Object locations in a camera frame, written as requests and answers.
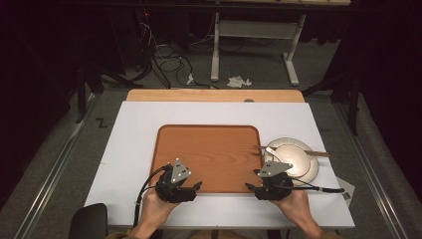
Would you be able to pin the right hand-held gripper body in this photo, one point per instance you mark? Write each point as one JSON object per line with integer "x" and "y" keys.
{"x": 273, "y": 189}

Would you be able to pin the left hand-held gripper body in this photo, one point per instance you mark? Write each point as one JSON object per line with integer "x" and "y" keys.
{"x": 172, "y": 191}

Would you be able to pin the person's left hand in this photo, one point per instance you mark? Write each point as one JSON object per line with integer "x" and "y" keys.
{"x": 154, "y": 209}

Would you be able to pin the person's right hand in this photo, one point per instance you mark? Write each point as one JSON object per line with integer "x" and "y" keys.
{"x": 297, "y": 209}

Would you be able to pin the white spoon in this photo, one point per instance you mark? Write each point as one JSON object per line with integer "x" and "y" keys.
{"x": 272, "y": 153}

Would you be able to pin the wooden tray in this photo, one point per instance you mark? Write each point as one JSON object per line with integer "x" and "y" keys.
{"x": 212, "y": 156}

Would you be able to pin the white bowl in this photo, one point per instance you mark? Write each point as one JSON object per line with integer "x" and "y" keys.
{"x": 293, "y": 159}

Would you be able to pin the white plate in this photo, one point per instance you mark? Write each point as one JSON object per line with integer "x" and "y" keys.
{"x": 313, "y": 167}

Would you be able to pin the wooden chopsticks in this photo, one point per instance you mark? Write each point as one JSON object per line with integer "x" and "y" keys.
{"x": 318, "y": 153}

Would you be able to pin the grey paper card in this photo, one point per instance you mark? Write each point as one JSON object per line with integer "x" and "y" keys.
{"x": 347, "y": 192}

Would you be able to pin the black chair back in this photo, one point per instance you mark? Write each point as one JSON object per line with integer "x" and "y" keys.
{"x": 88, "y": 220}

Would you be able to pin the crumpled white paper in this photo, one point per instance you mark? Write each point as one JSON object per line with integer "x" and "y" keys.
{"x": 238, "y": 81}

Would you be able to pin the small white paper scrap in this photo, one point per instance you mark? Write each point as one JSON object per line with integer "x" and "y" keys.
{"x": 190, "y": 79}

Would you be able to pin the black stand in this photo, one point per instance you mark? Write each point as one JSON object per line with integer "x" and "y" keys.
{"x": 83, "y": 89}
{"x": 353, "y": 96}

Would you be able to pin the metal floor rail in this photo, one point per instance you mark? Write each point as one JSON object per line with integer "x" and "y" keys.
{"x": 49, "y": 179}
{"x": 371, "y": 172}

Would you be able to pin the white desk frame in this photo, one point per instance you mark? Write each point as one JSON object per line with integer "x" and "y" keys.
{"x": 255, "y": 30}

